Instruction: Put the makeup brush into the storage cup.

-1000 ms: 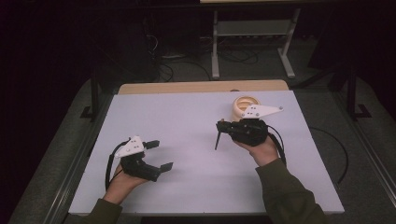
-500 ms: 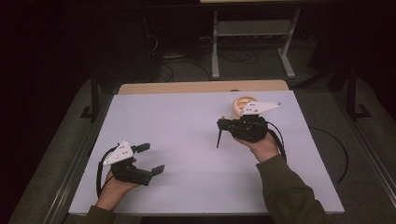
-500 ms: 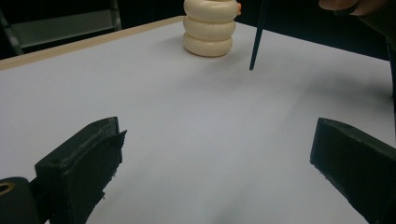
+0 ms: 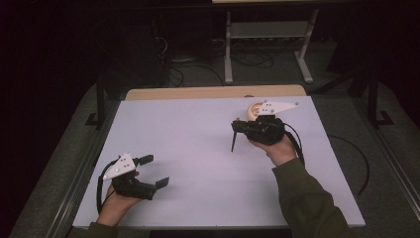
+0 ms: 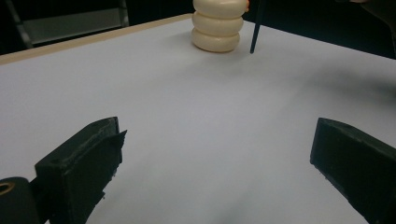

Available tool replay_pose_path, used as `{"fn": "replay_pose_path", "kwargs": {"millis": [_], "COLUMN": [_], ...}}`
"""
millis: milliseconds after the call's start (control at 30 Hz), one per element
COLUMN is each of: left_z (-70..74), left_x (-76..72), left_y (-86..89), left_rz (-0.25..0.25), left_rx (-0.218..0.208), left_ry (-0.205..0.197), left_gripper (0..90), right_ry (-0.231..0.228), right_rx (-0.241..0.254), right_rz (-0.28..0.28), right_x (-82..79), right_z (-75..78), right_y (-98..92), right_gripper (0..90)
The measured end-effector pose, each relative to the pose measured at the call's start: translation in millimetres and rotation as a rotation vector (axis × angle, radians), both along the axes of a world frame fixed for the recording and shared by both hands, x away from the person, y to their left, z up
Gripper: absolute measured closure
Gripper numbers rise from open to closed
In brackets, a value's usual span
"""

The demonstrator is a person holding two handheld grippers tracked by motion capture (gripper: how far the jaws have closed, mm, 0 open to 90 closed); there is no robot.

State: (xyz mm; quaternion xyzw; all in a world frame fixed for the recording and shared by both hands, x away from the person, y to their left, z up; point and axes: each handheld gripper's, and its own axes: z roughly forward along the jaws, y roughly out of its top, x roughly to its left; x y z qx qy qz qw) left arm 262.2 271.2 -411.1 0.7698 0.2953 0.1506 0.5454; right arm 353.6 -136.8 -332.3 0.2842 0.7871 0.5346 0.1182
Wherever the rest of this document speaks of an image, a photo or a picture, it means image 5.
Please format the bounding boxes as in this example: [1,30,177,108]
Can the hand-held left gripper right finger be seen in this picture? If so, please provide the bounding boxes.
[309,117,396,224]

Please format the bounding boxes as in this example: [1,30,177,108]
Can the stack of cream rings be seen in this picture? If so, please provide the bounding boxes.
[191,0,250,53]

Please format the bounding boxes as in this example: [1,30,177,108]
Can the grey metal stand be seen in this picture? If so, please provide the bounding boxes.
[4,0,130,49]

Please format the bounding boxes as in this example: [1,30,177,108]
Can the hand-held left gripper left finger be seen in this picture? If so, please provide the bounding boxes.
[30,116,128,224]

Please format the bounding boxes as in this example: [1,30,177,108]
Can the black pen with gold band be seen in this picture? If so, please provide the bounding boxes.
[249,0,265,55]

